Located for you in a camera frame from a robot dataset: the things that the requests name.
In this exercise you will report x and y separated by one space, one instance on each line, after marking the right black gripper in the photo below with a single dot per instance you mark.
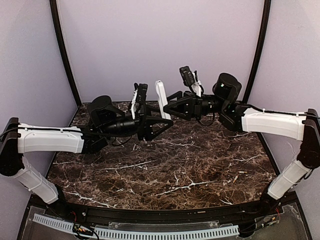
195 107

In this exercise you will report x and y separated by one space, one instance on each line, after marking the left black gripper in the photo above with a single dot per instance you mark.
142 126

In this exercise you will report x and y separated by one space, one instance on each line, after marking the white remote control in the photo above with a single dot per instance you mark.
162 99

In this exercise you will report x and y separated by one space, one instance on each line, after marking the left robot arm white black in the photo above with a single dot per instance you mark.
106 122

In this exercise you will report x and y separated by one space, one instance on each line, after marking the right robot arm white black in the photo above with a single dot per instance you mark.
237 116

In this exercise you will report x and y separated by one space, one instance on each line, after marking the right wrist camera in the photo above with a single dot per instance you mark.
190 80

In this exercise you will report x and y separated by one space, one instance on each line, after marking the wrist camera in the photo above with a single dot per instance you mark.
139 98
190 80

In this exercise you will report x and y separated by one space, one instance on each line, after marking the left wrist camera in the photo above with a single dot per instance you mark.
139 98

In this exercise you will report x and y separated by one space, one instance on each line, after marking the white slotted cable duct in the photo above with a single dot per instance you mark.
137 231

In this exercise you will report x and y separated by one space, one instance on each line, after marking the right black frame post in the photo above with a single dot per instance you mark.
258 50

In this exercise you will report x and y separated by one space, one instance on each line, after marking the black frame post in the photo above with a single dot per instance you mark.
258 50
63 51

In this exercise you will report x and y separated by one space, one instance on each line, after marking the black front rail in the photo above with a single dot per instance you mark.
238 214

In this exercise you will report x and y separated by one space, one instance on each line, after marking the left black frame post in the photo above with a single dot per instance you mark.
63 51

